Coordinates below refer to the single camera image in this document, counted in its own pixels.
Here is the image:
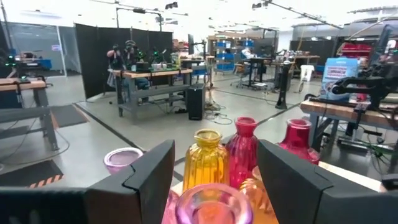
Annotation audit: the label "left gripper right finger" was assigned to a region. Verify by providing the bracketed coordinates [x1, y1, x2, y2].
[257, 139, 398, 224]

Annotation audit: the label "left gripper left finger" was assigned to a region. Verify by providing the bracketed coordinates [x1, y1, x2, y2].
[0, 139, 176, 224]

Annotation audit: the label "small pink glass vase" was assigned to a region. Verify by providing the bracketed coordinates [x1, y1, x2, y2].
[103, 146, 144, 175]

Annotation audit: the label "yellow ribbed glass vase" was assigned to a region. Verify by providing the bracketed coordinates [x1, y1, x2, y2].
[182, 129, 231, 192]
[238, 166, 279, 224]

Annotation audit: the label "wide red glass vase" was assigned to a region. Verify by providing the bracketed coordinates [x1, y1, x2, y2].
[278, 118, 321, 166]

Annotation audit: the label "slim red glass vase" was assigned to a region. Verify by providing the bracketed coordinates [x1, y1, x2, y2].
[225, 116, 259, 189]

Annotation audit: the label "tall pink glass vase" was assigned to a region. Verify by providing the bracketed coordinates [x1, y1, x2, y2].
[161, 182, 254, 224]

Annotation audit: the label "hazard striped floor mat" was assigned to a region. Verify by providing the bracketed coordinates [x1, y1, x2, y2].
[51, 104, 90, 128]
[0, 160, 65, 189]

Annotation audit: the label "wooden table black legs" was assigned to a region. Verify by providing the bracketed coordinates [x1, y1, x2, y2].
[0, 76, 60, 152]
[300, 99, 398, 156]

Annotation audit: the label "white bin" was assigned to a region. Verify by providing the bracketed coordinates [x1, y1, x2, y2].
[300, 64, 315, 82]

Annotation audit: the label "blue printed box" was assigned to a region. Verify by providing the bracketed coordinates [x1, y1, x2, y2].
[320, 57, 360, 100]

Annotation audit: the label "black computer tower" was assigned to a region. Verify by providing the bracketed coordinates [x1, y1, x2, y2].
[186, 83, 206, 121]

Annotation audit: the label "black partition screen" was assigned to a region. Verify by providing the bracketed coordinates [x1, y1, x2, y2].
[74, 23, 174, 100]

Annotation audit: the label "red storage bins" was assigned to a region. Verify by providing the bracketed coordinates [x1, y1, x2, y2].
[337, 42, 374, 60]

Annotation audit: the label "blue storage bin rack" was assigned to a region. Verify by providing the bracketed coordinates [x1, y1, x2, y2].
[214, 39, 237, 75]

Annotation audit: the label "black ceiling truss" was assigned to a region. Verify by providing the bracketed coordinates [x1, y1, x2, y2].
[253, 1, 345, 30]

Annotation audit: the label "black post stand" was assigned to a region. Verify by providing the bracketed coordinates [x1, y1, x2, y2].
[275, 60, 295, 110]

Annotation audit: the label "wooden workbench grey frame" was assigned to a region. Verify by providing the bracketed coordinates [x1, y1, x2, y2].
[107, 67, 208, 122]

